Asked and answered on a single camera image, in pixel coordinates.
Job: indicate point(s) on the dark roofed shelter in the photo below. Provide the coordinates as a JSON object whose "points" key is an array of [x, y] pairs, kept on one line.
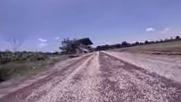
{"points": [[84, 44]]}

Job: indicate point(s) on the small tree beside shelter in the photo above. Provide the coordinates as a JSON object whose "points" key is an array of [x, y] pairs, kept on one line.
{"points": [[67, 46]]}

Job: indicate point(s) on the pale gravel track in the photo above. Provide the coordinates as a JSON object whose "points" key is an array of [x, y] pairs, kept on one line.
{"points": [[106, 85]]}

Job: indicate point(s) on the distant row of trees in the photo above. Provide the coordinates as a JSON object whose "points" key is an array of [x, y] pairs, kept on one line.
{"points": [[144, 42]]}

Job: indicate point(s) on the dry grass verge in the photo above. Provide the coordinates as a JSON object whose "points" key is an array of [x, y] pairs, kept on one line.
{"points": [[30, 66]]}

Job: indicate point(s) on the dry grass field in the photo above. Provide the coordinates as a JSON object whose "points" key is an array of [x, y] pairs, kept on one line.
{"points": [[172, 47]]}

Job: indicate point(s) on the low pale kerb strip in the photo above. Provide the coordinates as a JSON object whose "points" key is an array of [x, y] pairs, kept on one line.
{"points": [[176, 53]]}

